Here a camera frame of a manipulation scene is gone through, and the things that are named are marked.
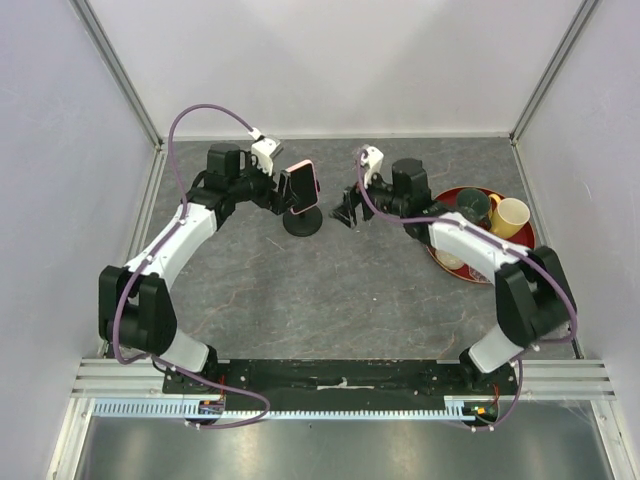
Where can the white cable duct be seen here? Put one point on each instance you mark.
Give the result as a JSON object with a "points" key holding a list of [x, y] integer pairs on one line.
{"points": [[196, 409]]}

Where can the dark green mug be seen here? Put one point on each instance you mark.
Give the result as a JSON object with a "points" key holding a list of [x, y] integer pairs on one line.
{"points": [[475, 206]]}

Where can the phone with pink case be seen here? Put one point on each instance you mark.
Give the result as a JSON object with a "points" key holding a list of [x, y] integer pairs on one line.
{"points": [[304, 186]]}

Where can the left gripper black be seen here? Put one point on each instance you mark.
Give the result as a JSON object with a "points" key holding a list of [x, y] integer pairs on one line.
{"points": [[277, 202]]}

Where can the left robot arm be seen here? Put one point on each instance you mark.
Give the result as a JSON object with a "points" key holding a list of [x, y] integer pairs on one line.
{"points": [[134, 305]]}

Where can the black phone stand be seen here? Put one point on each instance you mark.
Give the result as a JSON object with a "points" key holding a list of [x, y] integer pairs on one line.
{"points": [[304, 224]]}

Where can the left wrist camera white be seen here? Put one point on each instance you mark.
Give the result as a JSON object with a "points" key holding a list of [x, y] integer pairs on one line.
{"points": [[264, 149]]}

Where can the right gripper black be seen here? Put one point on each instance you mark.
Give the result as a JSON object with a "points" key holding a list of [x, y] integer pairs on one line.
{"points": [[352, 197]]}

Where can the cream white cup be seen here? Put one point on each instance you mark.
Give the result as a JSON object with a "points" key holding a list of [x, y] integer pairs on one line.
{"points": [[448, 260]]}

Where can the clear drinking glass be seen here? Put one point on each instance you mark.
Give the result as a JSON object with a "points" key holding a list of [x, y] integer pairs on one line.
{"points": [[481, 276]]}

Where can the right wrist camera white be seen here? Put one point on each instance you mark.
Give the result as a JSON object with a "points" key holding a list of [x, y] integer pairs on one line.
{"points": [[369, 160]]}

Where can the yellow mug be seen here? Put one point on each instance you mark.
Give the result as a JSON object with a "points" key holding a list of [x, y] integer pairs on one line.
{"points": [[507, 216]]}

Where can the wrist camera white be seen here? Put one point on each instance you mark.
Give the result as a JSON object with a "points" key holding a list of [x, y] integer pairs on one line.
{"points": [[369, 160], [264, 149]]}

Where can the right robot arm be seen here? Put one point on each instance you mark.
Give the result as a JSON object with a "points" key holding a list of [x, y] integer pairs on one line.
{"points": [[533, 298]]}

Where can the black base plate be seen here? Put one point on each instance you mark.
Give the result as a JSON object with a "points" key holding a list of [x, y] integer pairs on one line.
{"points": [[361, 383]]}

